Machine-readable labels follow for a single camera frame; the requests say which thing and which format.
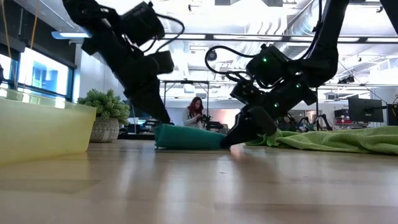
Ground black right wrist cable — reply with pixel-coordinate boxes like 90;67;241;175
204;45;265;90

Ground potted succulent plant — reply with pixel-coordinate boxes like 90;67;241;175
76;89;131;143

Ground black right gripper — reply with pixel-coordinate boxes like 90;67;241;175
219;79;318;149

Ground black overhead light bar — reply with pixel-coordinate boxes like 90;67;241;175
149;32;398;44

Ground large black monitor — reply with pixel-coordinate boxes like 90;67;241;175
347;96;385;123

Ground person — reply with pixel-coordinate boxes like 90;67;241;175
182;96;206;130

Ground yellow translucent plastic basket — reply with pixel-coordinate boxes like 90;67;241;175
0;95;97;164

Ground black background stand frame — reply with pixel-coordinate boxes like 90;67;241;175
161;80;211;108

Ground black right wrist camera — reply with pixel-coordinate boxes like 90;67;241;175
229;80;265;105

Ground teal microfiber towel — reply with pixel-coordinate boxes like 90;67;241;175
154;123;226;151

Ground long ceiling lamp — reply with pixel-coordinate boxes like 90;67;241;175
51;30;91;40

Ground bright office window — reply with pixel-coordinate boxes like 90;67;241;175
0;46;75;97

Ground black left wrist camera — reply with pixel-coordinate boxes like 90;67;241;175
147;51;175;75

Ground silver ventilation duct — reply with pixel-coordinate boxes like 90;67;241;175
242;0;324;63

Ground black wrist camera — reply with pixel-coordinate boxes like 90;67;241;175
229;80;265;105
147;51;175;75

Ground pale lime microfiber towel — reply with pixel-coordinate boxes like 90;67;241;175
273;126;398;156

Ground red storage bins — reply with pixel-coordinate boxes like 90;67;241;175
334;108;351;126

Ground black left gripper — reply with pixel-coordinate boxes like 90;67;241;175
105;40;172;124

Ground black tripod stand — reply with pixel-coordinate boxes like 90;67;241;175
310;86;333;131

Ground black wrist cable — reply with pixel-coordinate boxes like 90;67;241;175
141;14;186;54
204;45;265;90

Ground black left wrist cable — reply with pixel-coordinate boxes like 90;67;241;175
141;14;186;54

